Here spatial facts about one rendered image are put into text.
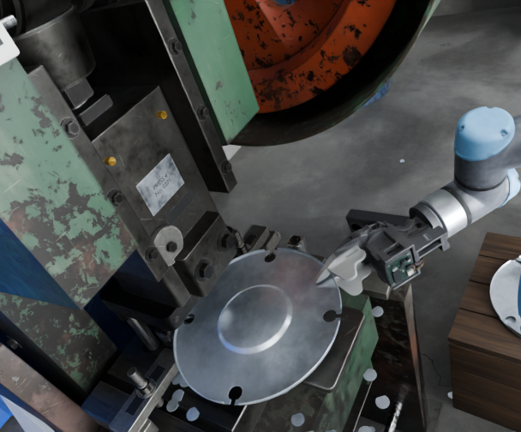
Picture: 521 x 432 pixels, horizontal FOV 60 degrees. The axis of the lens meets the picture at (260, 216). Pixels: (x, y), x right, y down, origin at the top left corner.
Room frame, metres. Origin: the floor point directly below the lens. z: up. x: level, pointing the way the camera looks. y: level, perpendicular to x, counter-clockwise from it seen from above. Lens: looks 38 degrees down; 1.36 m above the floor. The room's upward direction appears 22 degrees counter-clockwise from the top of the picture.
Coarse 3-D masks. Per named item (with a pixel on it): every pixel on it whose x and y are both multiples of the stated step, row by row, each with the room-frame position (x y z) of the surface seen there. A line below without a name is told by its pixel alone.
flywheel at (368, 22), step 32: (224, 0) 0.85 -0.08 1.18; (256, 0) 0.81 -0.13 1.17; (320, 0) 0.73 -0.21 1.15; (352, 0) 0.66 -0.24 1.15; (384, 0) 0.63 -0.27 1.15; (256, 32) 0.82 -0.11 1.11; (288, 32) 0.78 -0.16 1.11; (320, 32) 0.74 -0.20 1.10; (352, 32) 0.67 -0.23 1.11; (256, 64) 0.84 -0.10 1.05; (288, 64) 0.77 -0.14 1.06; (320, 64) 0.71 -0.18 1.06; (352, 64) 0.67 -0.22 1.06; (256, 96) 0.81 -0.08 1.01; (288, 96) 0.76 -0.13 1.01
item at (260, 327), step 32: (256, 256) 0.62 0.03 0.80; (288, 256) 0.59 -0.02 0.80; (224, 288) 0.58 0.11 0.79; (256, 288) 0.54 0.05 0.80; (288, 288) 0.52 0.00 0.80; (320, 288) 0.49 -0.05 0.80; (224, 320) 0.51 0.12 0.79; (256, 320) 0.48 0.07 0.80; (288, 320) 0.46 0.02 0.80; (320, 320) 0.43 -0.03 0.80; (192, 352) 0.48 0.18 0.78; (224, 352) 0.45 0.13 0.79; (256, 352) 0.43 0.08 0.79; (288, 352) 0.41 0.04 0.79; (320, 352) 0.38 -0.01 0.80; (192, 384) 0.42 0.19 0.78; (224, 384) 0.40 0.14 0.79; (256, 384) 0.38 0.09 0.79; (288, 384) 0.36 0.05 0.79
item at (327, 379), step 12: (348, 312) 0.44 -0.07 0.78; (360, 312) 0.44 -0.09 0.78; (348, 324) 0.42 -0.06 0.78; (360, 324) 0.42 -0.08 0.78; (336, 336) 0.41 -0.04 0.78; (348, 336) 0.40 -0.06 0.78; (336, 348) 0.39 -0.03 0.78; (348, 348) 0.38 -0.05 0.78; (324, 360) 0.38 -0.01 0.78; (336, 360) 0.37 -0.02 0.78; (348, 360) 0.37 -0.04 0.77; (312, 372) 0.37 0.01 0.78; (324, 372) 0.36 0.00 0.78; (336, 372) 0.36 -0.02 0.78; (312, 384) 0.35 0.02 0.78; (324, 384) 0.35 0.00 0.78; (336, 384) 0.34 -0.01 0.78
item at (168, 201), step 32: (96, 96) 0.58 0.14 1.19; (128, 96) 0.59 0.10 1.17; (160, 96) 0.58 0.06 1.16; (96, 128) 0.52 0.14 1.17; (128, 128) 0.53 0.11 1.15; (160, 128) 0.56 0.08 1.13; (128, 160) 0.51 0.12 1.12; (160, 160) 0.54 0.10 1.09; (192, 160) 0.58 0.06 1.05; (128, 192) 0.49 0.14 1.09; (160, 192) 0.52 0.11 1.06; (192, 192) 0.56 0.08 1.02; (160, 224) 0.51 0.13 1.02; (192, 224) 0.54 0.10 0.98; (224, 224) 0.54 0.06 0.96; (192, 256) 0.48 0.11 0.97; (224, 256) 0.52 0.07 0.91; (128, 288) 0.55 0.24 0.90; (160, 288) 0.49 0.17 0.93; (192, 288) 0.48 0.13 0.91
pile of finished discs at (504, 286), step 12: (504, 264) 0.72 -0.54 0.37; (516, 264) 0.71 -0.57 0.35; (504, 276) 0.69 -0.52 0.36; (516, 276) 0.68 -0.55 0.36; (492, 288) 0.67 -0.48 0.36; (504, 288) 0.66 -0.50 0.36; (516, 288) 0.64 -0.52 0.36; (492, 300) 0.64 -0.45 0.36; (504, 300) 0.63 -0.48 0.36; (516, 300) 0.61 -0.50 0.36; (504, 312) 0.60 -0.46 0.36; (516, 312) 0.58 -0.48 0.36; (504, 324) 0.57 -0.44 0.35; (516, 324) 0.56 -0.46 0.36
